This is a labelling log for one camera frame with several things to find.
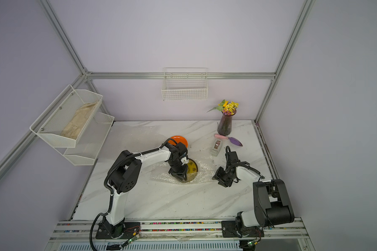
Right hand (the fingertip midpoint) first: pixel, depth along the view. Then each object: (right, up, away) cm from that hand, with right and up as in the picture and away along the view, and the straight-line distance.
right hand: (212, 179), depth 89 cm
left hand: (-17, -1, 0) cm, 17 cm away
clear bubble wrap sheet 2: (-52, +23, +19) cm, 60 cm away
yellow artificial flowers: (+10, +42, +5) cm, 44 cm away
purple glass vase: (+10, +32, +15) cm, 37 cm away
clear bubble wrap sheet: (-4, +3, +1) cm, 5 cm away
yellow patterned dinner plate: (-12, +4, +4) cm, 13 cm away
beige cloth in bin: (-71, +29, -13) cm, 78 cm away
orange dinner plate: (-21, +23, +15) cm, 35 cm away
